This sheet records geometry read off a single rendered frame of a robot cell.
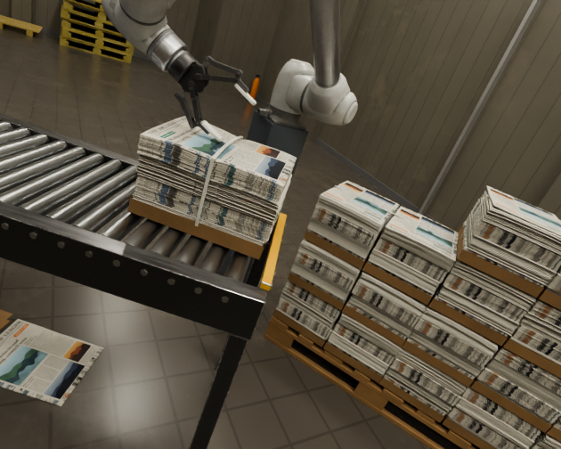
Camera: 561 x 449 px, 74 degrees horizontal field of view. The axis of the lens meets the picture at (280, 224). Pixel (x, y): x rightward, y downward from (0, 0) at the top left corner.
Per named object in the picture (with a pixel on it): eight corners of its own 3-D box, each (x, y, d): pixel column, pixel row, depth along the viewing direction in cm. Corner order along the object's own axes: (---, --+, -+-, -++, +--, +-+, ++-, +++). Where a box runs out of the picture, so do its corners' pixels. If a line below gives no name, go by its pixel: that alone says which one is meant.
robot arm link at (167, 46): (156, 57, 100) (173, 74, 101) (142, 57, 92) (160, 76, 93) (176, 29, 97) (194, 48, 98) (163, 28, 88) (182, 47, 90)
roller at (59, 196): (124, 174, 131) (126, 160, 129) (28, 231, 89) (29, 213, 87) (109, 169, 131) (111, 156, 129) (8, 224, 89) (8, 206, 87)
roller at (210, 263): (235, 200, 131) (234, 213, 133) (193, 270, 89) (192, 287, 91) (248, 202, 131) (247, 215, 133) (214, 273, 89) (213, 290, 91)
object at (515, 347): (302, 285, 218) (334, 209, 196) (505, 405, 182) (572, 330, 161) (271, 315, 185) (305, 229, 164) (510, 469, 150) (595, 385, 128)
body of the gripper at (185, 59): (191, 48, 97) (218, 75, 100) (172, 72, 100) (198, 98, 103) (182, 47, 91) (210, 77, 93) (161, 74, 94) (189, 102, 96)
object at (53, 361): (104, 348, 156) (104, 346, 155) (60, 406, 130) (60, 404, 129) (18, 320, 154) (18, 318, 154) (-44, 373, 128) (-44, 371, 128)
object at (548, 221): (485, 186, 162) (487, 184, 161) (555, 216, 154) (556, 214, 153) (490, 206, 130) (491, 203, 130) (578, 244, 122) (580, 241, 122)
